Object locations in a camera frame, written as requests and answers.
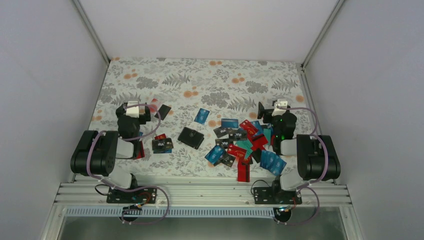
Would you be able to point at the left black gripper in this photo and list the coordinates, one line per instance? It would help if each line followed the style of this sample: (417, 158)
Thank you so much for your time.
(147, 114)

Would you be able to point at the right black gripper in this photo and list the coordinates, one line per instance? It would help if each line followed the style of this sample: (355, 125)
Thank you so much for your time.
(267, 113)

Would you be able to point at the black card holder wallet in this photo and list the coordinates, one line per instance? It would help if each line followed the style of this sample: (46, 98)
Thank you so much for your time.
(191, 137)

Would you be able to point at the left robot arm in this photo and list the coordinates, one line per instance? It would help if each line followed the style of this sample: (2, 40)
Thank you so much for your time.
(97, 151)

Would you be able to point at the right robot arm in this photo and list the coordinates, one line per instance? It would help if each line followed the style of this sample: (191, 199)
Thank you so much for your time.
(297, 160)

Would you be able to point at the red card left side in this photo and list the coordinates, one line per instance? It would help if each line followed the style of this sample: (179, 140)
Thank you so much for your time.
(138, 150)

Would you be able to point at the red VIP card upper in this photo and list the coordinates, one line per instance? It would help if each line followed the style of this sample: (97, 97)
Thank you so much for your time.
(248, 127)

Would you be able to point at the red vip card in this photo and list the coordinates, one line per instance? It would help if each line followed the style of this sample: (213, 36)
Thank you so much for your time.
(248, 127)
(236, 151)

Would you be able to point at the translucent red dot card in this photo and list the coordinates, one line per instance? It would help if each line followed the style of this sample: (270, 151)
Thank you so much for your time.
(155, 105)

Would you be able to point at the blue card fan right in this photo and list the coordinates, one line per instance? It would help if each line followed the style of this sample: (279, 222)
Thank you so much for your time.
(272, 162)

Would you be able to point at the black card upper left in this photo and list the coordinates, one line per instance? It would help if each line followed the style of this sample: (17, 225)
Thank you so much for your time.
(162, 112)

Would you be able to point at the black VIP card stack left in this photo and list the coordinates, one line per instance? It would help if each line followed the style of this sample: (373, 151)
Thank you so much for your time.
(162, 145)

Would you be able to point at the teal card centre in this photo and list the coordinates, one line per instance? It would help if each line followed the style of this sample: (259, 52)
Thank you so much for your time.
(246, 145)

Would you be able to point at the black VIP card centre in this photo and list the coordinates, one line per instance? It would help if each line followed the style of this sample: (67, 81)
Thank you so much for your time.
(238, 135)

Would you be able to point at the red VIP card centre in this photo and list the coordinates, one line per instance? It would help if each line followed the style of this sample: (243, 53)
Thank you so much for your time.
(236, 151)

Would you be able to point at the red card at front edge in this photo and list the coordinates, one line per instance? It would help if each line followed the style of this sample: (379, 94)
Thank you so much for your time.
(243, 172)

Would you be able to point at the blue card lower centre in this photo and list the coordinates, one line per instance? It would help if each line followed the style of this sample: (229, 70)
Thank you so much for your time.
(215, 154)

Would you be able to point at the blue card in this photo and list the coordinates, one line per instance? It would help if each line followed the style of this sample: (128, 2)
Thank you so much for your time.
(215, 154)
(201, 116)

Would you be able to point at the blue card near centre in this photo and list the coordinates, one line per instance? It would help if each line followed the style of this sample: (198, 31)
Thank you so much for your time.
(201, 116)

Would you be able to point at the floral patterned table mat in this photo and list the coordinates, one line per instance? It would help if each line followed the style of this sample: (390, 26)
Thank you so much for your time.
(229, 89)

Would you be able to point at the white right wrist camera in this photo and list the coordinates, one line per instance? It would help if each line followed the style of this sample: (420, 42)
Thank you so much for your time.
(280, 107)

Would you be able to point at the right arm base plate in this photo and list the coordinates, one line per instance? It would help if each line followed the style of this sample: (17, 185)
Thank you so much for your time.
(270, 196)

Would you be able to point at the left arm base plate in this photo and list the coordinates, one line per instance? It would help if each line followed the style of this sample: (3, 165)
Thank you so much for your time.
(147, 195)

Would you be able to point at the aluminium rail frame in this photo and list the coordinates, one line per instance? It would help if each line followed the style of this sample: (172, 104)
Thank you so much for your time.
(199, 208)

